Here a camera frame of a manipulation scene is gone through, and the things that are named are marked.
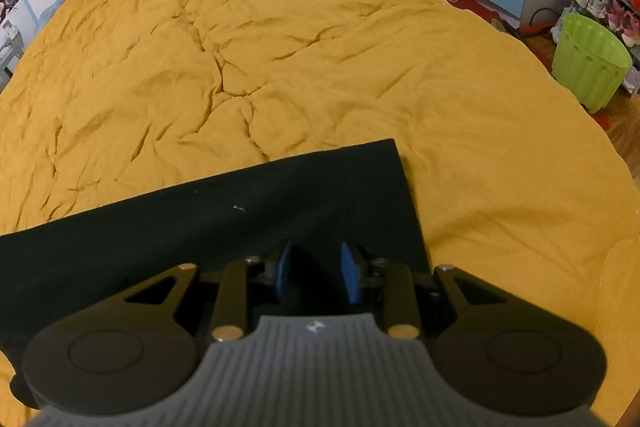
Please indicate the mustard yellow bed sheet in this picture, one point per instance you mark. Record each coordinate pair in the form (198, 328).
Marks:
(300, 57)

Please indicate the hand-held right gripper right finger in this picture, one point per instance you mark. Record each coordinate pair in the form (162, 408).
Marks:
(350, 272)

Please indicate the black pants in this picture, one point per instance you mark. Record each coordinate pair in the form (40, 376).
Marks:
(200, 217)

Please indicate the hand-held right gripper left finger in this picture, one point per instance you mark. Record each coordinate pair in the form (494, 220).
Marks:
(284, 269)

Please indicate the green plastic waste bin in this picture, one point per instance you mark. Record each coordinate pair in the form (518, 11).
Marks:
(590, 62)

